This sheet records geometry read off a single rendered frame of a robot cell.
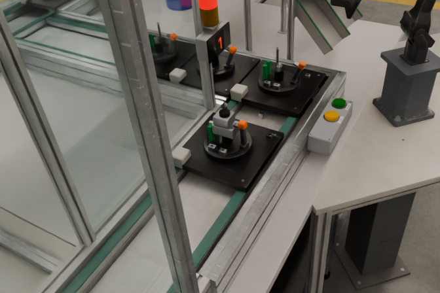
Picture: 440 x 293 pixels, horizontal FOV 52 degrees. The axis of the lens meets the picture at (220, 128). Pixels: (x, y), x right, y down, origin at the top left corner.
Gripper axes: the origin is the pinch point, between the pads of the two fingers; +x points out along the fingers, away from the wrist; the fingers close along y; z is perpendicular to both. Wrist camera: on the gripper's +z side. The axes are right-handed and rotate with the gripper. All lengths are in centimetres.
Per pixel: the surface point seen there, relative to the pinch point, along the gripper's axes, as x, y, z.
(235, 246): 30, 67, 2
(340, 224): 107, -11, -4
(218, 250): 30, 70, 5
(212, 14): -4.2, 25.5, 29.6
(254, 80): 28.3, 6.4, 27.8
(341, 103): 28.2, 7.2, -2.5
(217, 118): 17.1, 41.2, 21.1
